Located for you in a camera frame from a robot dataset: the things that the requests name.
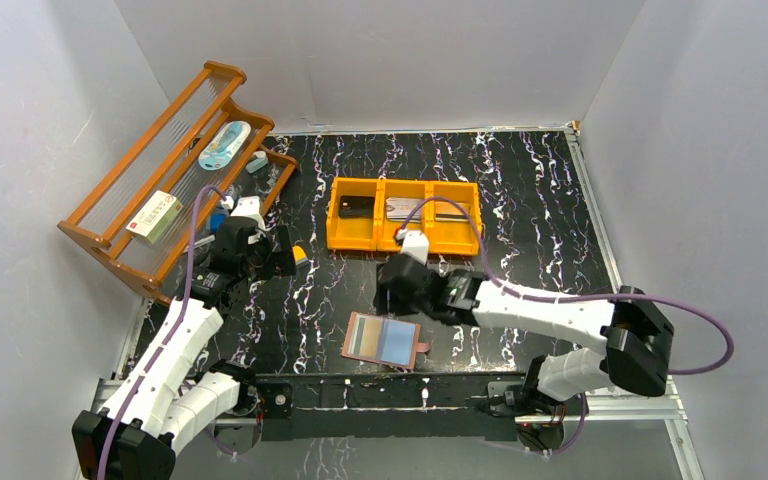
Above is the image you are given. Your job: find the pink leather card holder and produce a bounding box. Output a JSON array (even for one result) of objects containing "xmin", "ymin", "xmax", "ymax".
[{"xmin": 341, "ymin": 312, "xmax": 431, "ymax": 371}]

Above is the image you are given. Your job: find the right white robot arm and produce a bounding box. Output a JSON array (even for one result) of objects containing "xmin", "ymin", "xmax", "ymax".
[{"xmin": 376, "ymin": 231, "xmax": 674, "ymax": 414}]

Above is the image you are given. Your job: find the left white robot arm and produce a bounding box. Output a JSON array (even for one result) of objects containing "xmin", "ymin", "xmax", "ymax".
[{"xmin": 72, "ymin": 196, "xmax": 297, "ymax": 479}]

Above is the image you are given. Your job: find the tan striped card in holder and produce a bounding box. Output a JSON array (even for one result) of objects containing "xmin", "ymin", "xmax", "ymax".
[{"xmin": 346, "ymin": 315, "xmax": 385, "ymax": 358}]

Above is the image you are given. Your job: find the card stack middle bin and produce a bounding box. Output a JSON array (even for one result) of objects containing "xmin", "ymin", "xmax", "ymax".
[{"xmin": 384, "ymin": 197, "xmax": 422, "ymax": 222}]

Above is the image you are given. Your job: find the card in right bin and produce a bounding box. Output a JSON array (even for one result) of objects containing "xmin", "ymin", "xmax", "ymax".
[{"xmin": 434, "ymin": 201, "xmax": 470, "ymax": 223}]

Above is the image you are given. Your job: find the small yellow grey box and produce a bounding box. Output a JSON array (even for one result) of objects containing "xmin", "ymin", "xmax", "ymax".
[{"xmin": 292, "ymin": 245, "xmax": 310, "ymax": 268}]

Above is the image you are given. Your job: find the white orange marker pen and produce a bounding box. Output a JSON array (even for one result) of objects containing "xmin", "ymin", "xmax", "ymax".
[{"xmin": 182, "ymin": 236, "xmax": 215, "ymax": 254}]

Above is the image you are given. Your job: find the blue round cap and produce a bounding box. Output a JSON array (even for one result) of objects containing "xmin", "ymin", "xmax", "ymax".
[{"xmin": 208, "ymin": 213, "xmax": 227, "ymax": 234}]

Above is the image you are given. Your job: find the blue white tape roll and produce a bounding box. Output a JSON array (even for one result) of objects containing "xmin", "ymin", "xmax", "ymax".
[{"xmin": 217, "ymin": 185, "xmax": 239, "ymax": 214}]

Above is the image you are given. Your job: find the yellow three-compartment bin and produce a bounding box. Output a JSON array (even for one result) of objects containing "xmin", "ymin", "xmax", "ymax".
[{"xmin": 326, "ymin": 177, "xmax": 483, "ymax": 256}]

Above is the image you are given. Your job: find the white green medicine box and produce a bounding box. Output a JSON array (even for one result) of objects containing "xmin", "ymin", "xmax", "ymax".
[{"xmin": 126, "ymin": 190, "xmax": 182, "ymax": 244}]

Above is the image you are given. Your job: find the orange wooden shelf rack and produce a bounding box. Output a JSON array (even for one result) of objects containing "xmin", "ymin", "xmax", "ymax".
[{"xmin": 58, "ymin": 61, "xmax": 298, "ymax": 304}]

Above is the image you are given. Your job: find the blue white toothbrush package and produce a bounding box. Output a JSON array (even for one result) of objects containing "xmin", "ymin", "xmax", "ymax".
[{"xmin": 198, "ymin": 120, "xmax": 251, "ymax": 171}]

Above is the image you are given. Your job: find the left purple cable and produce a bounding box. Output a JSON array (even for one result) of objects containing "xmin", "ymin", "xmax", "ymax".
[{"xmin": 95, "ymin": 185, "xmax": 233, "ymax": 480}]

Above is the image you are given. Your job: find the black metal base rail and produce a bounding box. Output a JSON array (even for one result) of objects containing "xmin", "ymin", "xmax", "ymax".
[{"xmin": 89, "ymin": 370, "xmax": 690, "ymax": 445}]

